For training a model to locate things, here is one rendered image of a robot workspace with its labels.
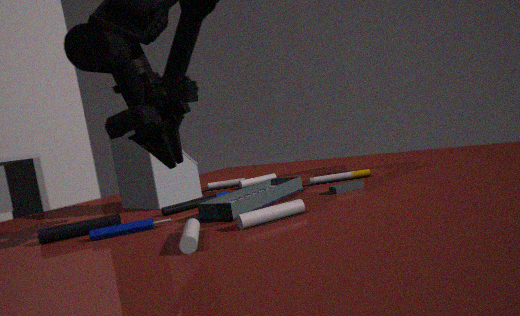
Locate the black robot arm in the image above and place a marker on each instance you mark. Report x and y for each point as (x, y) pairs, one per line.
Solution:
(110, 43)

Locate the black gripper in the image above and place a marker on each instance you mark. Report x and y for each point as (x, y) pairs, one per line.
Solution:
(157, 131)

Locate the grey keyboard with white letter keys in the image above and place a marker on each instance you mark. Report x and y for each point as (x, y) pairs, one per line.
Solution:
(254, 197)

